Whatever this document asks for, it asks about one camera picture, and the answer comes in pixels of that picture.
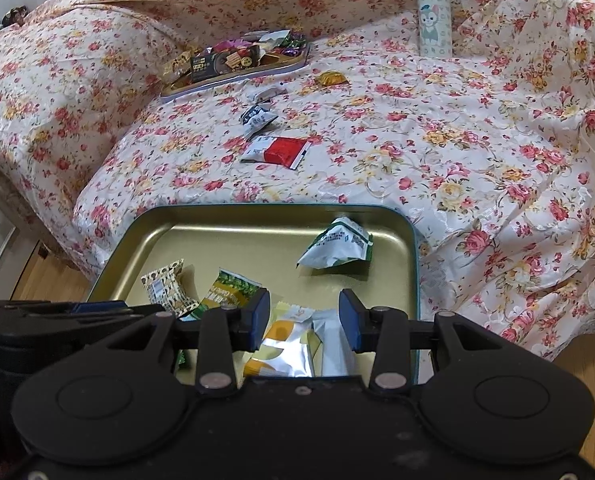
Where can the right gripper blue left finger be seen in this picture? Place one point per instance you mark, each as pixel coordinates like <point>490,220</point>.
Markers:
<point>226,330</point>

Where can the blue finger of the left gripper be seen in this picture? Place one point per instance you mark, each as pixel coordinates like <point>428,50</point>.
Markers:
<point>99,306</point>

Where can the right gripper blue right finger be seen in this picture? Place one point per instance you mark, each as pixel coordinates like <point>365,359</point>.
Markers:
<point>383,331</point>

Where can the beige patterned cracker packet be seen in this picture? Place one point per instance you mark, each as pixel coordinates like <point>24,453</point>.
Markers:
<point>164,287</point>

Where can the yellow white snack packet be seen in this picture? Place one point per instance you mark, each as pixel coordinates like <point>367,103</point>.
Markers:
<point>289,346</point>

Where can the silver white snack bar packet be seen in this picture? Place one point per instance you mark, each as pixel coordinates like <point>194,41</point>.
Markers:
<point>337,358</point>

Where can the green white snack packet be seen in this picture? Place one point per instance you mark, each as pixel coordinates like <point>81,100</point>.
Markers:
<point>343,241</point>

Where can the red white snack packet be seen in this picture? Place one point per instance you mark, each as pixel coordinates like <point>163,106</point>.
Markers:
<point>276,150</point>

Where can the navy white biscuit packet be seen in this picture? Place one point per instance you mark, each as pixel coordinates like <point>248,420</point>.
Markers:
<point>255,119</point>

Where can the olive green snack packet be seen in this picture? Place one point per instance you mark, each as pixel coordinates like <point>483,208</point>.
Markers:
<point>229,289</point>

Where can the gold tray with snacks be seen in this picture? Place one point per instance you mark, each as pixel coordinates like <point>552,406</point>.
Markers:
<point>281,51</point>

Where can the floral sofa cover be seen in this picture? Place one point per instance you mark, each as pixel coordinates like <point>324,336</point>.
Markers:
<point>490,154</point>

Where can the small white candy wrapper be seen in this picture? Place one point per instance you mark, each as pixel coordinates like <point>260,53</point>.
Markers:
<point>267,94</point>

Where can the gold foil candy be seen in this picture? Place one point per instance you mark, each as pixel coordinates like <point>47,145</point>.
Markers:
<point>331,78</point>

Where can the black cracker box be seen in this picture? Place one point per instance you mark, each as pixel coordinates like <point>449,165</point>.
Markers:
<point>225,62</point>

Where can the dark object on armrest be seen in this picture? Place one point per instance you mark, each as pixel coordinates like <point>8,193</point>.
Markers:
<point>15,16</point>

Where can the cat print water bottle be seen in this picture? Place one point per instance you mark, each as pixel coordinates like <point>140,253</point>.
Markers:
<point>435,29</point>

